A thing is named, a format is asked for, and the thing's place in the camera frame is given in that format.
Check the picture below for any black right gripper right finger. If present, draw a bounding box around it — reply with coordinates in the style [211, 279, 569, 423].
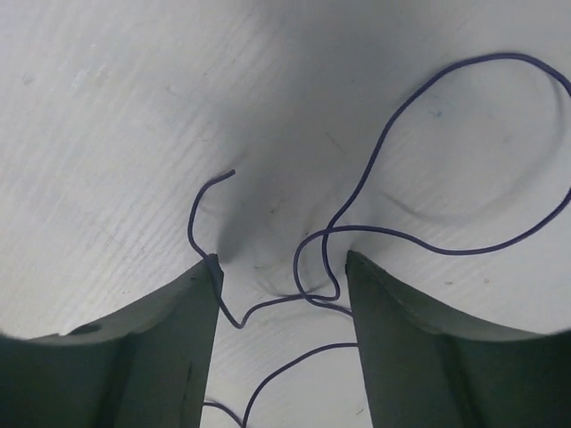
[345, 251, 570, 427]

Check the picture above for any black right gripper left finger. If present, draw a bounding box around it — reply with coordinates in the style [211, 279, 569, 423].
[1, 255, 224, 427]

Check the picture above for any dark purple cable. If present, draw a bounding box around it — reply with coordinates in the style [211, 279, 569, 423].
[186, 52, 571, 428]

